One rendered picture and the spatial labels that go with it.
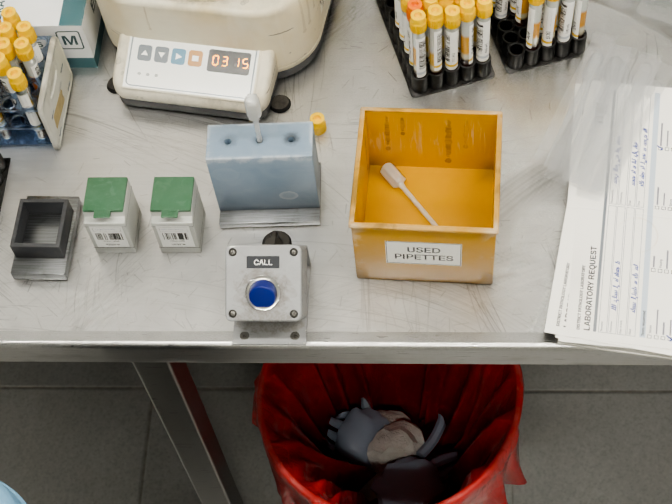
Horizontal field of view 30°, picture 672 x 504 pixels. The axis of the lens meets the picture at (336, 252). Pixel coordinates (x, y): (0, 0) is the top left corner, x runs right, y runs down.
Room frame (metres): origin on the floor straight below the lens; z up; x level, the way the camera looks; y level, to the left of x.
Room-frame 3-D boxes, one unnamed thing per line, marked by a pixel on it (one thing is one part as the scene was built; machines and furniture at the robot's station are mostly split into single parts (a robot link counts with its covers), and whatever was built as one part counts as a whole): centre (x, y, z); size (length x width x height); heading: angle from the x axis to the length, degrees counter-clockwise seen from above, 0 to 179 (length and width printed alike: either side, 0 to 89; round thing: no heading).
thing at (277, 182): (0.70, 0.06, 0.92); 0.10 x 0.07 x 0.10; 83
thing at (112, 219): (0.68, 0.21, 0.91); 0.05 x 0.04 x 0.07; 171
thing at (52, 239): (0.68, 0.28, 0.89); 0.09 x 0.05 x 0.04; 170
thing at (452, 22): (0.81, -0.15, 0.93); 0.02 x 0.02 x 0.11
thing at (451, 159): (0.64, -0.09, 0.93); 0.13 x 0.13 x 0.10; 78
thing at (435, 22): (0.81, -0.13, 0.94); 0.02 x 0.02 x 0.11
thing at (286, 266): (0.59, 0.06, 0.92); 0.13 x 0.07 x 0.08; 171
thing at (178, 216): (0.67, 0.15, 0.91); 0.05 x 0.04 x 0.07; 171
